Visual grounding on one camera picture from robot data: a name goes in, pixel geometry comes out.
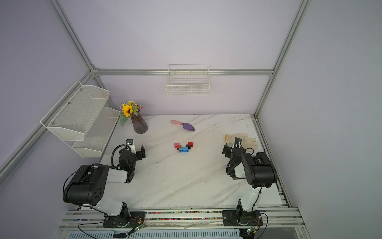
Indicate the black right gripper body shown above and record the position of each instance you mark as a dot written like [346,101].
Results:
[231,162]

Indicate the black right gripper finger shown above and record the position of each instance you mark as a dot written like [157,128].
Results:
[227,151]
[237,142]

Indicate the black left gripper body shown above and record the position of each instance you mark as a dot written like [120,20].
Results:
[134,164]

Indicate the blue lego brick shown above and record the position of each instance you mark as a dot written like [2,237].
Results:
[184,149]

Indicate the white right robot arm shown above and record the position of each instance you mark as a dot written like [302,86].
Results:
[260,174]

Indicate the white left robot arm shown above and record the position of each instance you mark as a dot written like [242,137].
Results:
[87,187]

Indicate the white knit work glove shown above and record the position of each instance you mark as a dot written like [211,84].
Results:
[247,142]

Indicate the dark glass vase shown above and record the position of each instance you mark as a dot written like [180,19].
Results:
[139,124]

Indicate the lower white mesh shelf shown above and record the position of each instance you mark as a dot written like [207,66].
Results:
[98,136]

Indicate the white mesh shelf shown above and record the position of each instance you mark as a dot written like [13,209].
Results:
[98,136]
[73,116]

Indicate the purple garden trowel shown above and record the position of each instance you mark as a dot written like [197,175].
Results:
[186,126]

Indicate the sunflower bouquet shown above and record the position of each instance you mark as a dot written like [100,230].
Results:
[127,111]

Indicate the upper white mesh shelf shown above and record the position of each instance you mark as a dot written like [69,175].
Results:
[73,116]

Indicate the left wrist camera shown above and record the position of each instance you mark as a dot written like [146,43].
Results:
[130,144]

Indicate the white wire wall basket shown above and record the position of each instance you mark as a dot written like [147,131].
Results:
[188,80]

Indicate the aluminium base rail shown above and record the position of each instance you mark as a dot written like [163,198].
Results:
[283,222]

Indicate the aluminium frame post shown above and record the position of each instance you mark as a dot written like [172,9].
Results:
[300,14]

